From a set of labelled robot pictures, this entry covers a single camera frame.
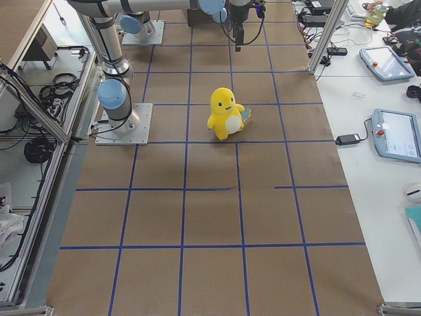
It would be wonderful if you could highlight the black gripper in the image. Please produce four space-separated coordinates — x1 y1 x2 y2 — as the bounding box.
228 0 266 52

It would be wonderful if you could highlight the yellow plush dinosaur toy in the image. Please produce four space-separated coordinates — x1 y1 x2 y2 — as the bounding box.
207 88 251 141

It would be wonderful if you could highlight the yellow drink bottle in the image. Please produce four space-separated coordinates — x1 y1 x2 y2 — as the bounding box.
364 3 389 28

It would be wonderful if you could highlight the black power adapter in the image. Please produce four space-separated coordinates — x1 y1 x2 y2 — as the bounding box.
335 134 361 146

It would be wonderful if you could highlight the teach pendant far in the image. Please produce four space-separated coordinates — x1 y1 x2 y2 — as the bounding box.
359 46 415 82

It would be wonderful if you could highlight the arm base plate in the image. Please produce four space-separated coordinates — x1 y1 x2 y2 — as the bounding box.
95 103 153 145
120 19 164 46

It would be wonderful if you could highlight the white computer mouse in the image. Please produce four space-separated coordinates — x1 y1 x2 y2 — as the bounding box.
403 183 420 203

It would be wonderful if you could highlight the teach pendant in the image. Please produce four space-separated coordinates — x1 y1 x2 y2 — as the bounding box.
372 109 420 164
359 46 415 82

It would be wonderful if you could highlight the teach pendant near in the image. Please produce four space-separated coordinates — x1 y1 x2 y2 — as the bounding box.
372 109 420 164

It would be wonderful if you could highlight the aluminium frame post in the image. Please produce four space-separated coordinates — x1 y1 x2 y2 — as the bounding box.
307 0 348 74

